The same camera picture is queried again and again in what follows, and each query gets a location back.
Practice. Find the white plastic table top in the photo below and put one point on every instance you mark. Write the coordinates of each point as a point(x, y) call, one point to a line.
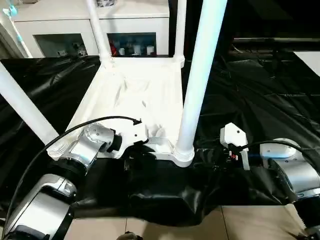
point(145, 90)

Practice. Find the white plastic table leg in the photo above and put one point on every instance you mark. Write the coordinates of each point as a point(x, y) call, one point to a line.
point(25, 105)
point(200, 65)
point(180, 30)
point(97, 30)

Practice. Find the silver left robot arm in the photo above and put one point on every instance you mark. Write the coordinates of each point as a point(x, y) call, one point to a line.
point(90, 145)

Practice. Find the black mat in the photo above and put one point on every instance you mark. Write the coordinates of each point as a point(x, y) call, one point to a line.
point(260, 110)

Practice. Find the white flat board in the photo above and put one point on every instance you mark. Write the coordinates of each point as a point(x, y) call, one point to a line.
point(310, 62)

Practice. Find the small grey toy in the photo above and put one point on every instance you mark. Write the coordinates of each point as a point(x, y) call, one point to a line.
point(106, 3)

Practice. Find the white cabinet with glass doors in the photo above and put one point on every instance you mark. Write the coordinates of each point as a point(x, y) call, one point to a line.
point(50, 25)

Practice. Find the grey curtain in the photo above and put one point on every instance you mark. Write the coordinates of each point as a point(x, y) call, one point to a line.
point(5, 42)

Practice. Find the light blue plastic pole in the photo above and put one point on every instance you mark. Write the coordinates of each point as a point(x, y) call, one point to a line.
point(10, 11)

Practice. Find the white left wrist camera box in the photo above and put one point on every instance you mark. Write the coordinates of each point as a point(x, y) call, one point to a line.
point(135, 134)

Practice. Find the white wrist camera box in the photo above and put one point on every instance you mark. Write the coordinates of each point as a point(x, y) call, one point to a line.
point(135, 134)
point(232, 135)

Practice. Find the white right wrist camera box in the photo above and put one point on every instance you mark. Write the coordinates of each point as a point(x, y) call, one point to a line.
point(232, 135)

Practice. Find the black metal rail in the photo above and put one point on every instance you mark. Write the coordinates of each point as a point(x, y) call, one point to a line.
point(280, 41)

